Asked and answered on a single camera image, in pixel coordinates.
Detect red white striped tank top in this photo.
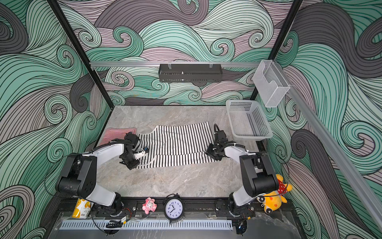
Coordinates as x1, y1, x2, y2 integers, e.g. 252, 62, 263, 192
99, 128, 136, 145

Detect black white striped tank top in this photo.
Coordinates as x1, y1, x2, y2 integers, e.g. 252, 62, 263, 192
137, 121, 214, 169

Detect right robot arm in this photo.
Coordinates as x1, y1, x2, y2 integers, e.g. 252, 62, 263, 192
206, 143, 279, 215

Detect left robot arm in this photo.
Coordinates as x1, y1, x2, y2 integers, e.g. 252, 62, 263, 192
55, 139, 148, 217

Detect grey plastic laundry basket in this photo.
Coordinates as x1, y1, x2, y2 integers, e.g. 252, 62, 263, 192
226, 100, 273, 141

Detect pink plush toy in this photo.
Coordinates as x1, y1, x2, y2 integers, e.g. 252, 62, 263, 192
142, 197, 157, 215

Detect black alarm clock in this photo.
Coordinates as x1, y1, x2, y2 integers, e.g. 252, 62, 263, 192
163, 194, 185, 223

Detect yellow drink cup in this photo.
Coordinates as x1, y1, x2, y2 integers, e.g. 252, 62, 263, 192
72, 199, 92, 219

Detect yellow plush toy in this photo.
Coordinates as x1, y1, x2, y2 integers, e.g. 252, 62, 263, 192
256, 174, 293, 214

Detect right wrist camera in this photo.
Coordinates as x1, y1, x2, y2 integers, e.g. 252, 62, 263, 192
213, 123, 228, 149

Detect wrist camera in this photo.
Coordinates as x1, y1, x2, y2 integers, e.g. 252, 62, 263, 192
213, 123, 228, 149
124, 132, 149, 159

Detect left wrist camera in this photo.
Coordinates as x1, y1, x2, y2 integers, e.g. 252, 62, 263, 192
124, 132, 149, 159

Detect clear wall-mounted bin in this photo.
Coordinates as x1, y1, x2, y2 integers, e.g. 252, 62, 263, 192
252, 60, 290, 108

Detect white slotted cable duct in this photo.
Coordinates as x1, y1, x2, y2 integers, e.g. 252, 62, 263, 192
59, 220, 233, 231

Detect black wall shelf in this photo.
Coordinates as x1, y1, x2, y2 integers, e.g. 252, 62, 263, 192
158, 64, 223, 83

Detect aluminium rail back wall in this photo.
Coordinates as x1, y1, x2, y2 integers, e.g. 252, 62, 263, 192
89, 61, 260, 68

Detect aluminium rail wall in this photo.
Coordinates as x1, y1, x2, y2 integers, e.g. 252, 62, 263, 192
89, 61, 260, 68
277, 62, 382, 229

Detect aluminium rail right wall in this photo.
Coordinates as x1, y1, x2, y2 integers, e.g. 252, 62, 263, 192
277, 62, 382, 229

